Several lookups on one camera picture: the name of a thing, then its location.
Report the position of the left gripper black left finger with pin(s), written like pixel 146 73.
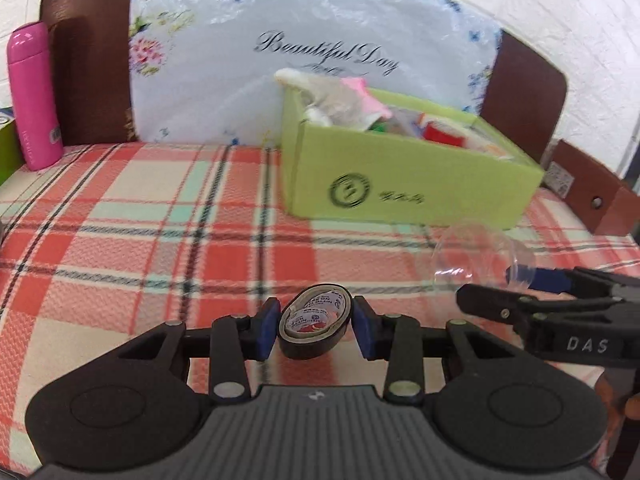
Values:
pixel 233 340

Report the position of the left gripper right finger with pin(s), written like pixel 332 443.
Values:
pixel 397 340

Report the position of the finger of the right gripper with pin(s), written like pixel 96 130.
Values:
pixel 579 283
pixel 527 313

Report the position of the clear plastic cup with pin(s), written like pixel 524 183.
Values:
pixel 471 253

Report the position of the black tape roll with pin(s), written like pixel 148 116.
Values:
pixel 314 321

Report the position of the pink white glove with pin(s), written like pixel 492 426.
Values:
pixel 333 101

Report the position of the person's left hand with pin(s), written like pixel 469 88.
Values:
pixel 618 455

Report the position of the brown cardboard box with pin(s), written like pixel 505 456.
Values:
pixel 599 199

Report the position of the plaid bed sheet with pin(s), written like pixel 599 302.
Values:
pixel 115 239

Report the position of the green cardboard box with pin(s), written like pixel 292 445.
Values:
pixel 342 174

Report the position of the red item in box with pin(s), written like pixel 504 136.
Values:
pixel 441 133

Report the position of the small green box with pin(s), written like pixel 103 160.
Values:
pixel 11 156

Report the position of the floral plastic bag pillow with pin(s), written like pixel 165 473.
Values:
pixel 201 71

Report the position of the pink thermos bottle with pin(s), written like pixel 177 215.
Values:
pixel 29 71

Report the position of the brown wooden headboard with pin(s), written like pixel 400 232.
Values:
pixel 524 98

